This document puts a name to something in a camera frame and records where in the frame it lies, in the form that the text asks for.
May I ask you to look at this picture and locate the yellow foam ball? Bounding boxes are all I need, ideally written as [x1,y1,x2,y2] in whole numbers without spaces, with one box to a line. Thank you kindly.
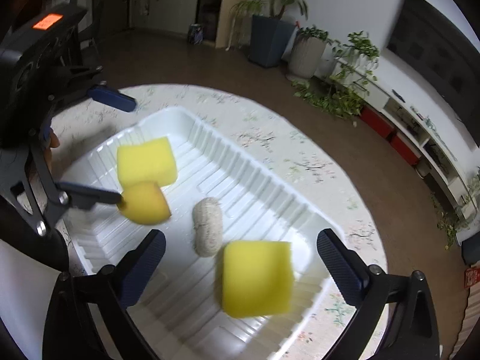
[117,181,172,225]

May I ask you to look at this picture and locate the beige knitted scrubber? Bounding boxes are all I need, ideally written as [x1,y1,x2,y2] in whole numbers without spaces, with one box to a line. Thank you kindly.
[193,197,223,258]

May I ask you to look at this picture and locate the wall mounted black television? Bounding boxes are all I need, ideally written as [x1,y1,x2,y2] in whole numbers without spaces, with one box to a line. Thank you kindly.
[387,0,479,143]

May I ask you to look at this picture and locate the white wall cabinet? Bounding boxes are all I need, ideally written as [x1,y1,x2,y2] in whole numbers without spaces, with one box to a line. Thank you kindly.
[130,0,198,38]

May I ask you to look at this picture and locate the beige curtain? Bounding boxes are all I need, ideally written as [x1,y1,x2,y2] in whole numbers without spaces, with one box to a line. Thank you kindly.
[449,283,480,359]

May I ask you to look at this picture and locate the small yellow sponge block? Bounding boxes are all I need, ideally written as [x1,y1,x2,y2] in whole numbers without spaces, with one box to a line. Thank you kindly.
[116,136,177,189]

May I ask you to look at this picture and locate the trailing green vine plant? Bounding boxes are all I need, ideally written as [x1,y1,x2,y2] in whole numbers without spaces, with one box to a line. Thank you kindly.
[292,26,380,119]

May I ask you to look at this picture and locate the red decorative box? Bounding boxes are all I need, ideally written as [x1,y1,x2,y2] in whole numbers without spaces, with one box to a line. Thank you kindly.
[464,267,480,289]

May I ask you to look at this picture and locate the small vine plant right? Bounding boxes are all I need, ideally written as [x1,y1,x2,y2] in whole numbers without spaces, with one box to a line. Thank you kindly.
[430,172,479,250]

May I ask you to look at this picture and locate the large yellow sponge block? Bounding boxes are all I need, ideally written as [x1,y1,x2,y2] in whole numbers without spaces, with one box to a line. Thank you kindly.
[221,241,295,319]

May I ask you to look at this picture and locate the dark blue floor box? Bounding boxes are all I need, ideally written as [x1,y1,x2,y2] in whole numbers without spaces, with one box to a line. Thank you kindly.
[187,24,203,45]

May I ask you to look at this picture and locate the white tv console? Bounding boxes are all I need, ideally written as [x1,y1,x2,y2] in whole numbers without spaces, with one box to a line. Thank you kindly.
[329,55,478,218]

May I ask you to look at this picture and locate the plant in white ribbed pot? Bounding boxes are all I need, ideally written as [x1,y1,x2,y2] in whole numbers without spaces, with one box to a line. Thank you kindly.
[286,25,332,81]

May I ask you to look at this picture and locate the floral white tablecloth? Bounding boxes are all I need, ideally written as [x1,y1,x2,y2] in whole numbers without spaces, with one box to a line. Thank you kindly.
[0,84,389,360]

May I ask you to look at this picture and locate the tall plant in blue pot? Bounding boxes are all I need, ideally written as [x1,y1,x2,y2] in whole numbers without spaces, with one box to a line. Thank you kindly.
[232,0,308,68]

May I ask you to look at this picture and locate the red storage box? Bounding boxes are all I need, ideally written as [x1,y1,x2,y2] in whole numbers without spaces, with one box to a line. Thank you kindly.
[360,105,395,140]
[390,132,422,167]

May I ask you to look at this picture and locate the person's left hand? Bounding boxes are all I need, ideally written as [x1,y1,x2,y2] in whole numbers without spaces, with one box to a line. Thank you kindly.
[43,128,60,171]

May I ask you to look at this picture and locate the white plastic tray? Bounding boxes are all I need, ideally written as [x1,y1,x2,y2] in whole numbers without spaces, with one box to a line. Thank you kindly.
[64,107,335,359]

